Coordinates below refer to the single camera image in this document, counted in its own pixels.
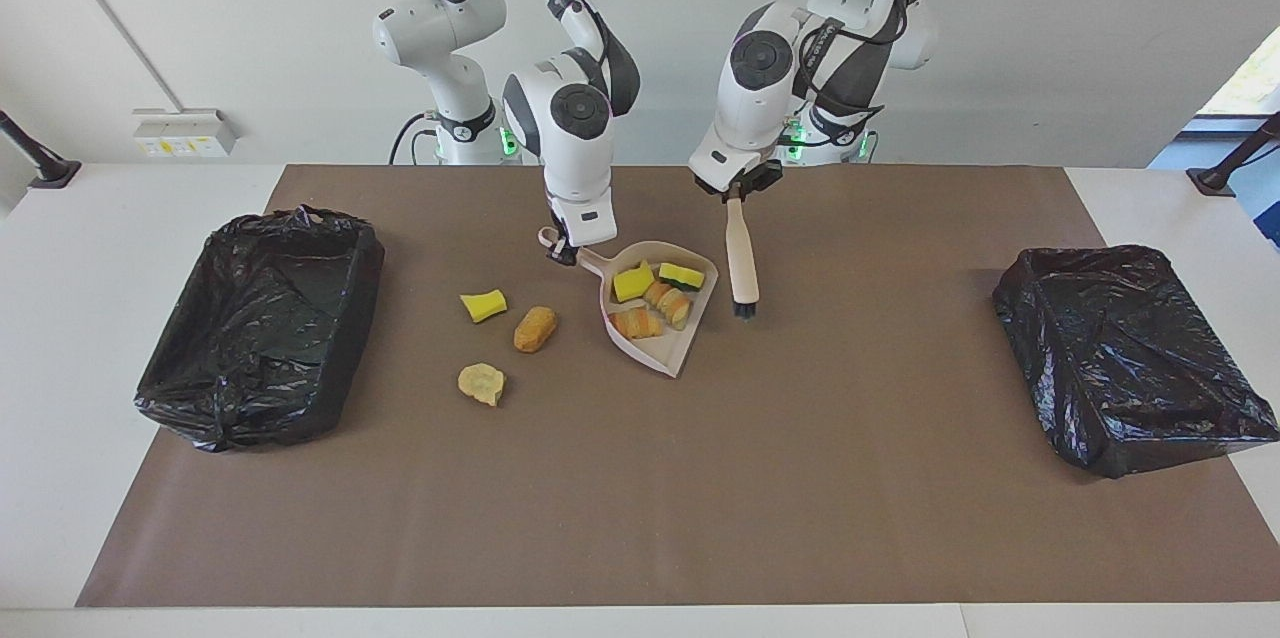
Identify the notched yellow sponge piece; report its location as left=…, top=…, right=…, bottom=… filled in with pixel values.
left=612, top=261, right=657, bottom=304

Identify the beige black-bristle hand brush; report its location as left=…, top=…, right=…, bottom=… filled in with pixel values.
left=724, top=196, right=761, bottom=319

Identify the brown oval croquette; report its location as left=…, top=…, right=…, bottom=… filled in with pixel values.
left=513, top=306, right=558, bottom=354

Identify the curved yellow sponge piece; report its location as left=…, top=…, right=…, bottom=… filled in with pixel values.
left=460, top=289, right=508, bottom=324

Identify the striped croissant piece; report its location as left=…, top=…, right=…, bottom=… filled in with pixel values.
left=610, top=308, right=665, bottom=341

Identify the pale whitish bread chunk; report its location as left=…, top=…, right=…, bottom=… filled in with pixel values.
left=645, top=281, right=693, bottom=331

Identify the pale pink plastic dustpan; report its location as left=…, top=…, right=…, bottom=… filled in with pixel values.
left=538, top=226, right=719, bottom=379

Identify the pale bread piece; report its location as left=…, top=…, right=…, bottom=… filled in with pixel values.
left=457, top=363, right=507, bottom=408

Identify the black bag lined bin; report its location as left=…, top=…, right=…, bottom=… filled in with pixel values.
left=133, top=205, right=386, bottom=454
left=992, top=244, right=1280, bottom=479

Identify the brown table mat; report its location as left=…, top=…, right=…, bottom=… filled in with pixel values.
left=75, top=165, right=1280, bottom=609

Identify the black clamp stand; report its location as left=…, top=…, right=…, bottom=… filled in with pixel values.
left=1187, top=113, right=1280, bottom=197
left=0, top=110, right=83, bottom=189

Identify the bright window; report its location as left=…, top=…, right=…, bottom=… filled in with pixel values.
left=1197, top=38, right=1280, bottom=119

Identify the blue object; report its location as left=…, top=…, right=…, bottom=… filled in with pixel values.
left=1240, top=168, right=1280, bottom=249

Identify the white wall socket box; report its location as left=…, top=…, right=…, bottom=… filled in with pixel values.
left=133, top=108, right=239, bottom=159

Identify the white wall conduit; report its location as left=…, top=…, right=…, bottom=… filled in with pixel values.
left=38, top=0, right=186, bottom=114

